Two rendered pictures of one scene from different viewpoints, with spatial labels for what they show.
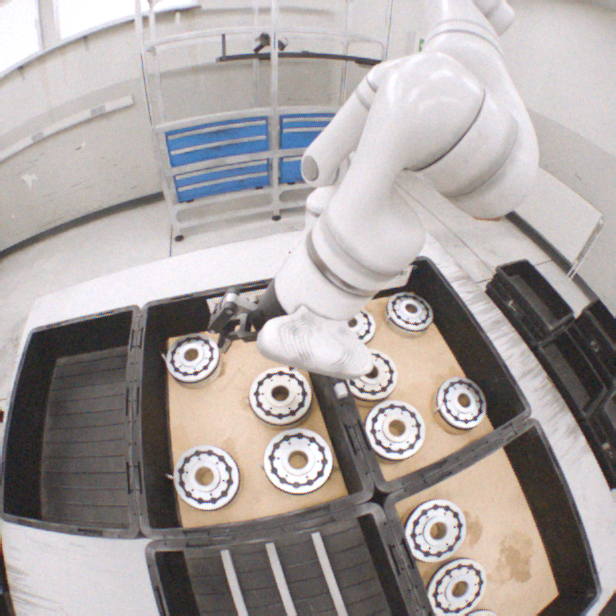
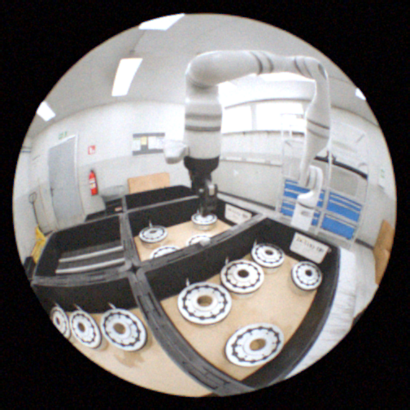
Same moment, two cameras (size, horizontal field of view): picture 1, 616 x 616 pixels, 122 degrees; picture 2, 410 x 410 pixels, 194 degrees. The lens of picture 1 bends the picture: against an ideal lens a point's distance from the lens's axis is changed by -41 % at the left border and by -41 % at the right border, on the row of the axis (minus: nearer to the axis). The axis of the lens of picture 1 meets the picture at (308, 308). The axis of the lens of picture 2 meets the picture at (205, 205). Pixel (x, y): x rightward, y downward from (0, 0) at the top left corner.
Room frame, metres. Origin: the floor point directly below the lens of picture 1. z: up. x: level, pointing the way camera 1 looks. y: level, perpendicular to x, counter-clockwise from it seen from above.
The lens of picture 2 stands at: (0.10, -0.26, 1.10)
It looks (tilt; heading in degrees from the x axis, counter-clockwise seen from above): 20 degrees down; 72
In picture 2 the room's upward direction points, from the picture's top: straight up
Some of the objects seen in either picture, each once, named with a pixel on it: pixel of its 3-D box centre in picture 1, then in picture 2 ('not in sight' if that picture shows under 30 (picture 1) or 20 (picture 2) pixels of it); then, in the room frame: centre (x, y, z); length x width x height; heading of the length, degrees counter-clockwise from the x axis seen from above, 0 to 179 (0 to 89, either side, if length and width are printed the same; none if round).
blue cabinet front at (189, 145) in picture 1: (220, 159); (302, 202); (1.96, 0.68, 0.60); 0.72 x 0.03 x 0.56; 112
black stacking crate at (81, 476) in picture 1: (79, 423); (161, 205); (0.07, 0.39, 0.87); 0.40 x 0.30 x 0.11; 18
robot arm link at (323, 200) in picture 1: (329, 180); (310, 187); (0.60, -0.03, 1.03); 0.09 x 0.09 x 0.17; 40
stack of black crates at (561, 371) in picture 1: (553, 386); not in sight; (0.43, -1.22, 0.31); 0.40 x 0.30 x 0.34; 22
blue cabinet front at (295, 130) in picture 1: (325, 147); (342, 216); (2.25, -0.06, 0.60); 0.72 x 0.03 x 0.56; 112
